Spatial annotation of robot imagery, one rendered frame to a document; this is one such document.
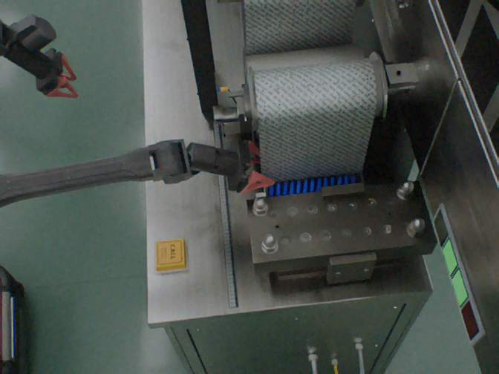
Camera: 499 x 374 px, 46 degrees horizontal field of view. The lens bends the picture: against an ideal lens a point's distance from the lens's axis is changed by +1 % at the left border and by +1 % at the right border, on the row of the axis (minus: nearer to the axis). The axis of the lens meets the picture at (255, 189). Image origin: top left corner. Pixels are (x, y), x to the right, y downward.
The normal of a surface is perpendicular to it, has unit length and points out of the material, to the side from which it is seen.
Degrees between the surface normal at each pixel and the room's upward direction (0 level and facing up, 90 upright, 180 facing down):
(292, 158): 90
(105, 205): 0
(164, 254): 0
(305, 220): 0
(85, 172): 24
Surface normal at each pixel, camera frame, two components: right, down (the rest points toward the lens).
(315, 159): 0.11, 0.85
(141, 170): 0.18, -0.18
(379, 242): -0.04, -0.51
